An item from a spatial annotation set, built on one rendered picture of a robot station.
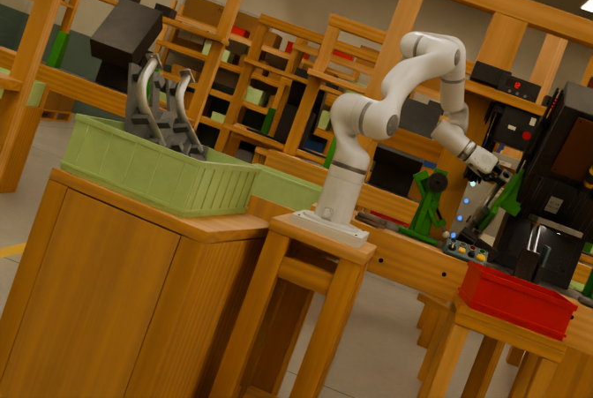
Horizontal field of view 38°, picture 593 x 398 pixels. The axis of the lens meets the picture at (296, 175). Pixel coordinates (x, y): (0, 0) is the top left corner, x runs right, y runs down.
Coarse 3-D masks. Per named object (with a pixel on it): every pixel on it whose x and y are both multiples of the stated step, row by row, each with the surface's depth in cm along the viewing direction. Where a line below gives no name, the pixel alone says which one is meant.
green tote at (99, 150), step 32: (96, 128) 250; (64, 160) 253; (96, 160) 250; (128, 160) 248; (160, 160) 246; (192, 160) 243; (224, 160) 304; (128, 192) 248; (160, 192) 245; (192, 192) 245; (224, 192) 272
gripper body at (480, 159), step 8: (472, 152) 326; (480, 152) 329; (488, 152) 330; (464, 160) 329; (472, 160) 326; (480, 160) 326; (488, 160) 328; (496, 160) 330; (472, 168) 327; (480, 168) 325; (488, 168) 326; (480, 176) 328
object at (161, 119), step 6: (162, 114) 278; (156, 120) 276; (162, 120) 275; (168, 120) 275; (162, 126) 276; (168, 126) 275; (168, 138) 285; (174, 138) 285; (174, 144) 282; (180, 144) 282; (174, 150) 283; (180, 150) 282
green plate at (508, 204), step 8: (520, 176) 316; (512, 184) 316; (520, 184) 317; (504, 192) 320; (512, 192) 318; (496, 200) 325; (504, 200) 318; (512, 200) 318; (504, 208) 318; (512, 208) 318; (520, 208) 317
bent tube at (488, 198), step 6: (504, 174) 329; (510, 174) 328; (504, 180) 326; (492, 186) 333; (498, 186) 331; (492, 192) 334; (486, 198) 334; (492, 198) 335; (480, 204) 334; (486, 204) 334; (468, 222) 325; (468, 228) 322
